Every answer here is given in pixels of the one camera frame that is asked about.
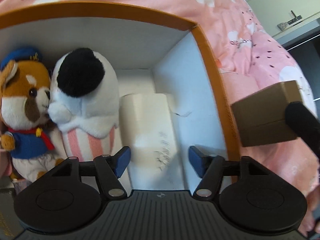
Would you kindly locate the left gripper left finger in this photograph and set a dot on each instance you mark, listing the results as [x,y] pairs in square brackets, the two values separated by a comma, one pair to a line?
[109,168]

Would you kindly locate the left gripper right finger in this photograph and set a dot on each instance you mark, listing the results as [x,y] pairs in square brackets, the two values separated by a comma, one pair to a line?
[209,169]

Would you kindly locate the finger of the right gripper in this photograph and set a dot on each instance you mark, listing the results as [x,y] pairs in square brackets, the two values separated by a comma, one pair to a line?
[304,124]

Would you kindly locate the brown cardboard gift box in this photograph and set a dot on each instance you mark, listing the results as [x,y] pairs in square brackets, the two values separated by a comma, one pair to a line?
[260,117]

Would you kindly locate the long white box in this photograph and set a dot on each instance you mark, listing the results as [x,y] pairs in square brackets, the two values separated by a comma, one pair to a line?
[147,128]

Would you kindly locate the white pink striped plush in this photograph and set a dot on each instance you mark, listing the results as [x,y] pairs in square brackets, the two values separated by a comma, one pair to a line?
[85,103]

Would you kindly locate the brown dog plush toy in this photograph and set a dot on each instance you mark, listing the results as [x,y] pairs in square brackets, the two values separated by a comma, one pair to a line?
[25,99]

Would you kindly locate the pink fabric pouch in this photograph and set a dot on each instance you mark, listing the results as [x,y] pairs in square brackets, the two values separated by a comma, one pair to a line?
[5,164]

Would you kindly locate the operator's hand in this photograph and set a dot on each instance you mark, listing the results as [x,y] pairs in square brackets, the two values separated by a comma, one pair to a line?
[309,223]

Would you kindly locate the pink patterned duvet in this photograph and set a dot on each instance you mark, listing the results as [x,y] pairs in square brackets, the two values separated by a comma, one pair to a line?
[262,196]

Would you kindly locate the white door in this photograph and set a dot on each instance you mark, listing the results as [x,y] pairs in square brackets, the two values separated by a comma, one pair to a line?
[272,12]

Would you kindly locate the orange cardboard box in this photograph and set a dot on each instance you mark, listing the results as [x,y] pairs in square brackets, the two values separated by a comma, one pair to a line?
[151,52]

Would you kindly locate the door handle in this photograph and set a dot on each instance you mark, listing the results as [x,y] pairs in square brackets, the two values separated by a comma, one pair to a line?
[282,26]

